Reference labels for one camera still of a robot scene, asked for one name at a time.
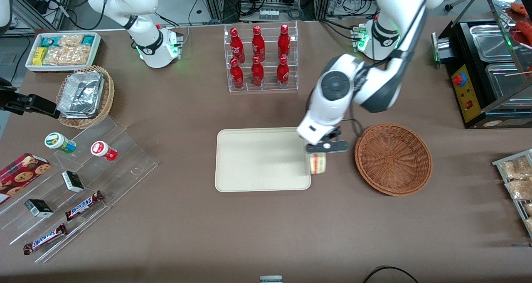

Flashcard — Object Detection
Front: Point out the black fryer yellow control panel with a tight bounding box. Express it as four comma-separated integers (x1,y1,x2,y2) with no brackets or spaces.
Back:
431,19,532,130

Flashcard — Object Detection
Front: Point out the beige rectangular tray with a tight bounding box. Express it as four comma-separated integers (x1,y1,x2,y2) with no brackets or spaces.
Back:
214,127,312,192

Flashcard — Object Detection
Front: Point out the round brown wicker basket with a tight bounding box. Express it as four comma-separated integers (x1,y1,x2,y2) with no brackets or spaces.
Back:
354,123,433,197

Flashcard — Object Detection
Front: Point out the light tan wicker basket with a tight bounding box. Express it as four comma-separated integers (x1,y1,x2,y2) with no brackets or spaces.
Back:
56,65,115,129

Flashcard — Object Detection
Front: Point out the tray of packaged snacks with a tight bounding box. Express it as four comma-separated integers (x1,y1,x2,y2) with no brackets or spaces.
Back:
492,149,532,238

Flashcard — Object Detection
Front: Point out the metal glass display case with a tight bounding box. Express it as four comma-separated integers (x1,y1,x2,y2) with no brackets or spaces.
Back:
484,0,532,117

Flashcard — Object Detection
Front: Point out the black cable loop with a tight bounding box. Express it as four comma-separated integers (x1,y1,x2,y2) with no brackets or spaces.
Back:
362,266,420,283

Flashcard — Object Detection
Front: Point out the triangular sandwich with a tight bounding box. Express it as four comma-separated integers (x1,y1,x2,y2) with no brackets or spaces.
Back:
310,152,327,175

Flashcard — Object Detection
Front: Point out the clear acrylic bottle rack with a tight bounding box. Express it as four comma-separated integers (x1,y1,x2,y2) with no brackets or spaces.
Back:
224,21,299,93

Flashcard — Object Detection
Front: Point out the green lid snack cup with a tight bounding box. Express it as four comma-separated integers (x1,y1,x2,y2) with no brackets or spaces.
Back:
44,132,77,154

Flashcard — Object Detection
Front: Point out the aluminium foil container stack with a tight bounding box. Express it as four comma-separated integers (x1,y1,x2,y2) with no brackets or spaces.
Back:
57,71,105,119

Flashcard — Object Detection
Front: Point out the clear bag of crackers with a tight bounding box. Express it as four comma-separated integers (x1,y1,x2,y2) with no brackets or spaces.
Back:
58,34,84,47
43,47,69,66
66,45,92,66

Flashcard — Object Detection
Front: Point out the small black white carton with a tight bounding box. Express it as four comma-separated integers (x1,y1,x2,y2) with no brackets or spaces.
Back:
62,170,85,193
24,198,54,218

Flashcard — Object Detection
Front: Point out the white rectangular snack bin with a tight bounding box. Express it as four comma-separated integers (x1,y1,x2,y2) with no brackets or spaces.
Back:
25,32,102,73

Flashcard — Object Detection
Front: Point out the yellow snack pack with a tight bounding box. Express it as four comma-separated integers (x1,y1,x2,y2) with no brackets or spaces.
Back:
32,47,49,66

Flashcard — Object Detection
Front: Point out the red cola bottle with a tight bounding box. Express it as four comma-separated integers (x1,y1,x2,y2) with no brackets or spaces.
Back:
278,24,291,60
230,58,245,89
252,25,266,62
230,27,246,63
276,56,290,88
251,56,265,87

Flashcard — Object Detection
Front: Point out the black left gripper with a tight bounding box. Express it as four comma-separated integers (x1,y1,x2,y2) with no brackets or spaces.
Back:
306,126,350,154

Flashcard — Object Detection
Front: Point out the red snack cup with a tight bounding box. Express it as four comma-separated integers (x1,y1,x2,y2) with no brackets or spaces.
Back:
91,140,118,162

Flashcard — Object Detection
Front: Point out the clear acrylic stepped display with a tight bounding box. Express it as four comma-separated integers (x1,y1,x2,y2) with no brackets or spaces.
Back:
0,116,158,263

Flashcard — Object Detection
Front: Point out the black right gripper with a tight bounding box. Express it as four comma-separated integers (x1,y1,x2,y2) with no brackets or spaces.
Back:
0,77,61,120

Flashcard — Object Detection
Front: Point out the red chocolate cookie box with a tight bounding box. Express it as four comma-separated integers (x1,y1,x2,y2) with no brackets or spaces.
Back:
0,153,52,205

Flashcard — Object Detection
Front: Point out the steel fryer pan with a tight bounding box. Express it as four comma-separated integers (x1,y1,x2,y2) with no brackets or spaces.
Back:
470,24,520,62
485,63,532,110

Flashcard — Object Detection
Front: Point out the Snickers chocolate bar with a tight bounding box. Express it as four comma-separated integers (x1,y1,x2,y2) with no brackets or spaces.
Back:
23,224,68,255
65,190,104,221

